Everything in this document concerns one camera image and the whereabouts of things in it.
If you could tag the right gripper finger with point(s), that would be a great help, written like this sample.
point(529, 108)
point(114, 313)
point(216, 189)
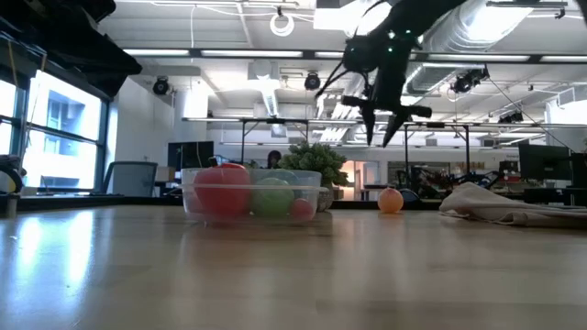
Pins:
point(394, 126)
point(369, 124)

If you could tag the red toy cherry with stem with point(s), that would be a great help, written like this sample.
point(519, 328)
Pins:
point(301, 209)

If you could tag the green striped toy watermelon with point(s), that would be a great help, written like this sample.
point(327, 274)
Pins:
point(273, 199)

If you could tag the red toy bell pepper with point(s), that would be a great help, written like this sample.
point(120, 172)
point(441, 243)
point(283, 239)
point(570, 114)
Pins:
point(222, 192)

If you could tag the clear plastic tupperware container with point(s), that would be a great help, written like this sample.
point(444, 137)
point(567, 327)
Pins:
point(318, 197)

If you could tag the green succulent in white pot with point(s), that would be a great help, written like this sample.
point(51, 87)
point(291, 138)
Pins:
point(314, 160)

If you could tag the black ceiling spotlight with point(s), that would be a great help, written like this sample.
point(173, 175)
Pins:
point(160, 86)
point(312, 81)

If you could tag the pink orange toy peach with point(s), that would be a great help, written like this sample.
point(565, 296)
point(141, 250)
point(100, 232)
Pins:
point(390, 201)

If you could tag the person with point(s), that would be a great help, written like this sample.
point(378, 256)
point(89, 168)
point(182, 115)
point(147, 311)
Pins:
point(274, 158)

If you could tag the beige cloth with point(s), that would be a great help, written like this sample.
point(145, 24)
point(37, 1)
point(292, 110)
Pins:
point(486, 204)

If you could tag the long ceiling light strip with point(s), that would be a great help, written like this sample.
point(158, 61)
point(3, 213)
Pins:
point(252, 53)

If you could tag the black computer monitor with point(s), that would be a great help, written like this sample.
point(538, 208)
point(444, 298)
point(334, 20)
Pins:
point(579, 169)
point(190, 156)
point(543, 160)

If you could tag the grey office chair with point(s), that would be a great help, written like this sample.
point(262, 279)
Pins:
point(130, 179)

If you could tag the black background workstation frame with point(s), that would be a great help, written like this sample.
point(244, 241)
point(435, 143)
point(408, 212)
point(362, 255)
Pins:
point(406, 151)

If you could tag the black rig camera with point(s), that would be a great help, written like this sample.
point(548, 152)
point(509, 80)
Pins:
point(468, 80)

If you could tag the silver ventilation duct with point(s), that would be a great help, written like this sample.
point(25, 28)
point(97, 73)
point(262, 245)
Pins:
point(481, 23)

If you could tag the black aluminium table frame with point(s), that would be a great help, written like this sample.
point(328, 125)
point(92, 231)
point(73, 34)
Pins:
point(91, 203)

